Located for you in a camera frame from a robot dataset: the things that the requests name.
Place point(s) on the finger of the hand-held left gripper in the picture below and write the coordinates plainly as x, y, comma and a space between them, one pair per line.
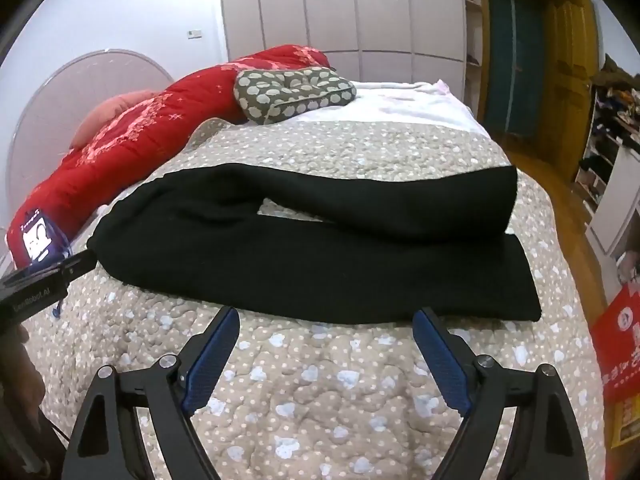
80, 265

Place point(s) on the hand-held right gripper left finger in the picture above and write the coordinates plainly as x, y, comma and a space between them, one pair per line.
215, 355

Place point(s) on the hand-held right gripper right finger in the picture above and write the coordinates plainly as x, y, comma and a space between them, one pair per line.
440, 355

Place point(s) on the black pants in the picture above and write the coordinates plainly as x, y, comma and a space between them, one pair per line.
300, 240

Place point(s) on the person's left hand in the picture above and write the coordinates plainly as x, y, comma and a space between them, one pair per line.
22, 370

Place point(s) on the beige spotted quilted bedspread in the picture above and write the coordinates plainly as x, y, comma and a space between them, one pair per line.
320, 390

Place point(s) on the pink pillow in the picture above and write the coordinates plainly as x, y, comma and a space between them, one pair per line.
107, 112

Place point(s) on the red floral quilt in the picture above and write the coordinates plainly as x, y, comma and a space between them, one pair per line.
165, 110

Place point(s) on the red shopping bag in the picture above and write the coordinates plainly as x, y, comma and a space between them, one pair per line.
620, 350

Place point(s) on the round white headboard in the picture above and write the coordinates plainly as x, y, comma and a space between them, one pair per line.
65, 85

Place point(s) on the white bed sheet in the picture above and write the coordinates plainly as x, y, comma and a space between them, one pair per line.
400, 107

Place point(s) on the white shoe shelf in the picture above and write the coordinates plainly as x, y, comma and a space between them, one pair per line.
612, 150

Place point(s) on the olive spotted pillow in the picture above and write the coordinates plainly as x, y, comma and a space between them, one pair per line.
285, 90

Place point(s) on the yellow wooden door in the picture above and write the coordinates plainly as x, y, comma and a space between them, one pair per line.
570, 85

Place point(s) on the white wardrobe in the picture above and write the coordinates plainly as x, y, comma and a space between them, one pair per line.
340, 10

